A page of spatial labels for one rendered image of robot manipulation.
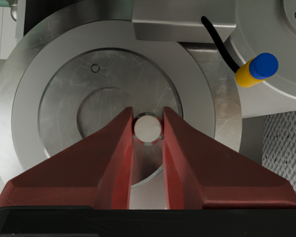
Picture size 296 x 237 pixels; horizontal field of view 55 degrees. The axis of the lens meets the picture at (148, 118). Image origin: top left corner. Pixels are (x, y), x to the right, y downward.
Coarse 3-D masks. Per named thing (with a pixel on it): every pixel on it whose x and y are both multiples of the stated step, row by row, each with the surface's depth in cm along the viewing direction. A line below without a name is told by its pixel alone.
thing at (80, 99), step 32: (64, 64) 15; (96, 64) 15; (128, 64) 15; (64, 96) 15; (96, 96) 15; (128, 96) 15; (160, 96) 14; (64, 128) 15; (96, 128) 14; (160, 160) 14
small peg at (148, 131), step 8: (144, 112) 12; (136, 120) 12; (144, 120) 12; (152, 120) 12; (160, 120) 12; (136, 128) 12; (144, 128) 12; (152, 128) 12; (160, 128) 12; (136, 136) 12; (144, 136) 12; (152, 136) 12; (160, 136) 12; (144, 144) 12; (152, 144) 12
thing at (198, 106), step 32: (64, 32) 16; (96, 32) 16; (128, 32) 16; (32, 64) 16; (160, 64) 16; (192, 64) 16; (32, 96) 16; (192, 96) 16; (32, 128) 16; (32, 160) 16; (160, 192) 16
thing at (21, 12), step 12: (24, 0) 17; (36, 0) 19; (48, 0) 21; (60, 0) 23; (72, 0) 27; (24, 12) 17; (36, 12) 19; (48, 12) 21; (24, 24) 17; (36, 24) 19
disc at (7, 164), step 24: (96, 0) 17; (120, 0) 17; (48, 24) 17; (72, 24) 17; (24, 48) 17; (192, 48) 17; (216, 48) 17; (0, 72) 17; (216, 72) 16; (0, 96) 17; (216, 96) 16; (0, 120) 17; (216, 120) 16; (240, 120) 16; (0, 144) 17; (0, 168) 17
